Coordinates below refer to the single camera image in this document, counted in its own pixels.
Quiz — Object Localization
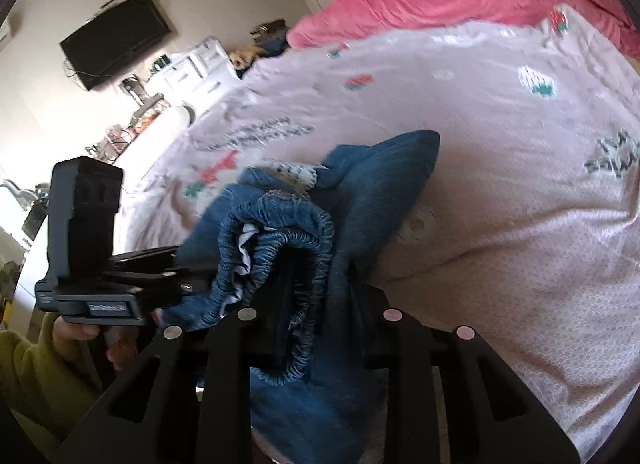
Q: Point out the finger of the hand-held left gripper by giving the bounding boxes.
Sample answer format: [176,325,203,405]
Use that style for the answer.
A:
[111,245,183,271]
[101,268,222,307]

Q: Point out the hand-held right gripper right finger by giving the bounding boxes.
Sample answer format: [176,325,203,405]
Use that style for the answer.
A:
[347,271,577,464]

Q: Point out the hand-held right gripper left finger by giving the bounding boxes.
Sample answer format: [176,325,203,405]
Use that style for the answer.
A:
[59,261,297,464]

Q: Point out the blue denim pants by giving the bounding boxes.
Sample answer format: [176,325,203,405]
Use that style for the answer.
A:
[160,130,442,464]

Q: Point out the person's left forearm, green sleeve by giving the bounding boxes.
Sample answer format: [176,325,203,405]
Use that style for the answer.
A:
[0,313,108,451]

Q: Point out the white drawer cabinet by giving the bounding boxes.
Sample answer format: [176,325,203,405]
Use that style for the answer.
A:
[149,36,242,97]

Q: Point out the lilac strawberry printed blanket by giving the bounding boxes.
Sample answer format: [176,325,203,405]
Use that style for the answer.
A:
[117,4,640,460]

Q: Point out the tan plush toy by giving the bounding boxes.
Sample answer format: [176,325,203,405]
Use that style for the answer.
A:
[227,46,267,71]

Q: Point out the dark blue bag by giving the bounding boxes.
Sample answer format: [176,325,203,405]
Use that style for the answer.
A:
[250,19,290,57]

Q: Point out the black wall television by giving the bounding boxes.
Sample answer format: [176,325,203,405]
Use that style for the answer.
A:
[59,0,174,92]

